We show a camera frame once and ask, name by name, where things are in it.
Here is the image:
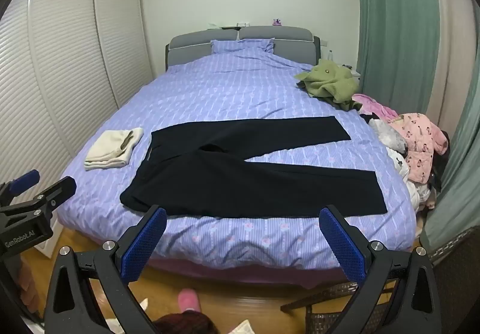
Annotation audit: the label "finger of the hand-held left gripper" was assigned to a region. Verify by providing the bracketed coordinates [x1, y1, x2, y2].
[34, 176, 77, 214]
[0, 170, 41, 209]

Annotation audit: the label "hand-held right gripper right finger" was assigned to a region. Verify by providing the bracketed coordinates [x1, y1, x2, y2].
[319, 204, 437, 334]

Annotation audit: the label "pink printed jacket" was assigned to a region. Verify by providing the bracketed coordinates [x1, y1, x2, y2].
[388, 113, 449, 184]

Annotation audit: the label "dark red trouser leg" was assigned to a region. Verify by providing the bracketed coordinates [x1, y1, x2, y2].
[153, 311, 218, 334]

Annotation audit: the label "green fleece garment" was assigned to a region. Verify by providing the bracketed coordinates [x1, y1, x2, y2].
[294, 59, 363, 112]

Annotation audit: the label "white nightstand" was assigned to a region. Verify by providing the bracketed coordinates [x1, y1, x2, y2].
[337, 64, 362, 81]

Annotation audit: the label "white louvred wardrobe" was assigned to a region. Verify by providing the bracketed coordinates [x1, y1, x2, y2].
[0, 0, 154, 185]

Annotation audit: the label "pink fluffy garment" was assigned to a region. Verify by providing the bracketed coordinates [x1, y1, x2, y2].
[351, 93, 399, 121]

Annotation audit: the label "dark wicker chair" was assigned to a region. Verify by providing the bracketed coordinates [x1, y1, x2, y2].
[280, 227, 475, 334]

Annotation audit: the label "green curtain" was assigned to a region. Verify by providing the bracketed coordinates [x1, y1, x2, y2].
[352, 0, 441, 115]
[425, 0, 480, 248]

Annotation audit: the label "grey bed headboard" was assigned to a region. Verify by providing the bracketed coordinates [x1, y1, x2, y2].
[165, 27, 322, 68]

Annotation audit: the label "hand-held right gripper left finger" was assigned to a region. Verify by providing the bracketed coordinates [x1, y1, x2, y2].
[44, 205, 168, 334]

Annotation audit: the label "grey white garment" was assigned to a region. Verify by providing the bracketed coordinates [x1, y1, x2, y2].
[368, 117, 409, 155]

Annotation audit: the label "cream folded cloth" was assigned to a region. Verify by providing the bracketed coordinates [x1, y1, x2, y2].
[84, 127, 145, 171]

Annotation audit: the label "black pants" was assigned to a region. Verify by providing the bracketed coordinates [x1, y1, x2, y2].
[120, 116, 388, 219]

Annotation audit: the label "pink slipper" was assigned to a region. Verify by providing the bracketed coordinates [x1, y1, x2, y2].
[178, 289, 202, 314]

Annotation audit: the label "blue floral pillow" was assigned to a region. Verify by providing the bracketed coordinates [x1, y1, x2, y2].
[210, 38, 275, 55]

